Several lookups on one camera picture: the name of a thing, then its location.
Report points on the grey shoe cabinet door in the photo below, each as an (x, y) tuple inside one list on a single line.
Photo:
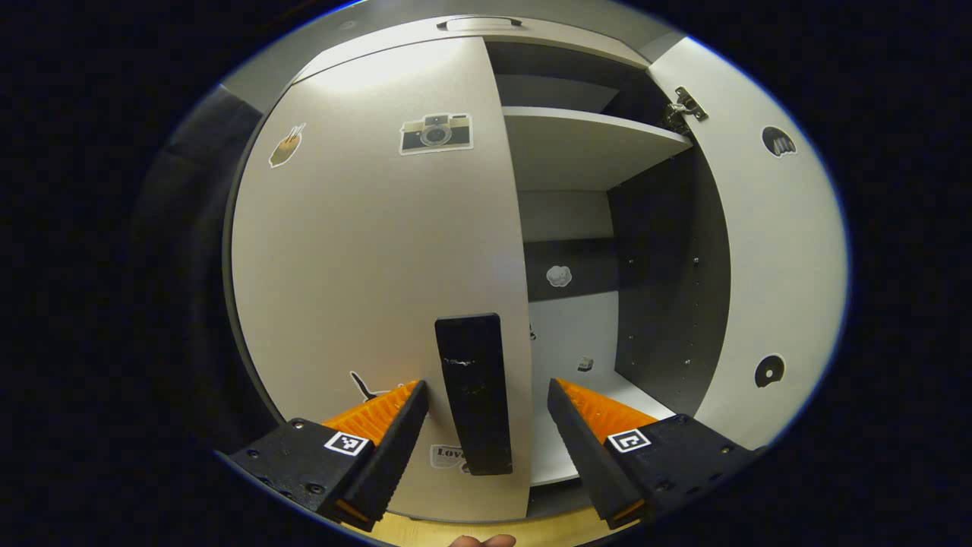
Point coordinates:
[(774, 251), (364, 251)]

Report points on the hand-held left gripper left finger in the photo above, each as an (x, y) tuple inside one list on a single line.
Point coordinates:
[(395, 452)]

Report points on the grey cabinet top flap panel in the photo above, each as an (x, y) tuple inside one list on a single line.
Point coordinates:
[(547, 42)]

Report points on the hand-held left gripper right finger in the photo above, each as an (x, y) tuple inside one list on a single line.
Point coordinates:
[(581, 448)]

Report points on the metal door hinge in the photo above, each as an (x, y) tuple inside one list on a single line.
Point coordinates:
[(683, 106)]

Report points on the grey double-door shoe cabinet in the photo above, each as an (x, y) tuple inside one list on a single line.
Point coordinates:
[(668, 289)]

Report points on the grey cabinet shelf board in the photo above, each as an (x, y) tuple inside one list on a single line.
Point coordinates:
[(554, 433), (577, 148)]

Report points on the black backdrop cloth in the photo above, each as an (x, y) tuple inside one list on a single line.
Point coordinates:
[(197, 266)]

